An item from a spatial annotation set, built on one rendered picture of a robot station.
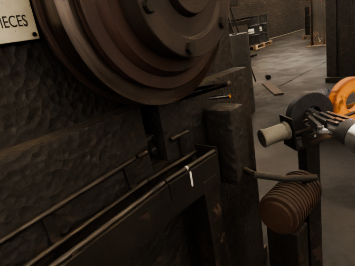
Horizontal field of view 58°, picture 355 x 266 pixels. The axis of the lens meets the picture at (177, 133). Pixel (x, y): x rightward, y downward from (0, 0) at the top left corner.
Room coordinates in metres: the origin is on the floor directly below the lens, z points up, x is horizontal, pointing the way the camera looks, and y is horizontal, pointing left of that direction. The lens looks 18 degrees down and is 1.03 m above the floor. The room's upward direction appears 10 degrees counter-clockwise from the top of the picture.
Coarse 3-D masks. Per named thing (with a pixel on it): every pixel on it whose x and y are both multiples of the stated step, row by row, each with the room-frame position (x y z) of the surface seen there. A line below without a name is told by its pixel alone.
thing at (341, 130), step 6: (348, 120) 0.79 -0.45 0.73; (354, 120) 0.78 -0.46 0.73; (330, 126) 0.83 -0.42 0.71; (336, 126) 0.82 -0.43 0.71; (342, 126) 0.78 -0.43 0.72; (348, 126) 0.77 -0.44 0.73; (336, 132) 0.79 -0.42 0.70; (342, 132) 0.77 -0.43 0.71; (336, 138) 0.80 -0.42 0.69; (342, 138) 0.77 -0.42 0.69; (342, 144) 0.78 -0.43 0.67
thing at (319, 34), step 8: (312, 0) 8.71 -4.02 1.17; (320, 0) 8.57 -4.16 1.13; (312, 8) 8.72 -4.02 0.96; (320, 8) 8.58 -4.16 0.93; (312, 16) 8.72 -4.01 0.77; (320, 16) 8.58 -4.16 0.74; (312, 24) 8.72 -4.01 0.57; (320, 24) 8.59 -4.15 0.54; (312, 32) 8.71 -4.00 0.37; (320, 32) 8.59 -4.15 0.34; (312, 40) 8.70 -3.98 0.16; (320, 40) 8.59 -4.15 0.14
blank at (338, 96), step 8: (344, 80) 0.99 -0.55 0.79; (352, 80) 0.98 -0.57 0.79; (336, 88) 0.99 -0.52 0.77; (344, 88) 0.97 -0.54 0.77; (352, 88) 0.98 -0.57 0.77; (336, 96) 0.97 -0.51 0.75; (344, 96) 0.98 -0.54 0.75; (336, 104) 0.97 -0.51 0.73; (344, 104) 0.98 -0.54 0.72; (336, 112) 0.97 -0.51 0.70; (344, 112) 0.97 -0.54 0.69
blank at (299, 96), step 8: (296, 96) 0.97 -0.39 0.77; (304, 96) 0.95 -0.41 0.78; (312, 96) 0.96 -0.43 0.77; (320, 96) 0.96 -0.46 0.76; (296, 104) 0.95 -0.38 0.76; (304, 104) 0.95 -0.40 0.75; (312, 104) 0.96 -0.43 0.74; (320, 104) 0.96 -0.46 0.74; (328, 104) 0.96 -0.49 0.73; (288, 112) 0.96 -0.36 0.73; (296, 112) 0.95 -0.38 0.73; (296, 120) 0.95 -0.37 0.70; (296, 128) 0.94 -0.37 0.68; (312, 136) 0.95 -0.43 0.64
